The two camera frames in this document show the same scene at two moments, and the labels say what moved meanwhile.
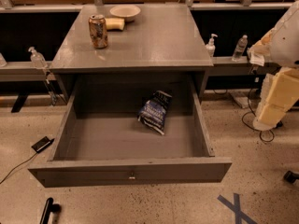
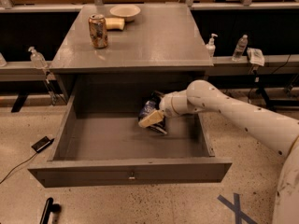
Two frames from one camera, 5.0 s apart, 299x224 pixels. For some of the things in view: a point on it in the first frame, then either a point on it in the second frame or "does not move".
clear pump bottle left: x=37 y=59 does not move
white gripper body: x=286 y=44 to x=166 y=105
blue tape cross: x=235 y=206 does not move
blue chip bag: x=152 y=112 does not move
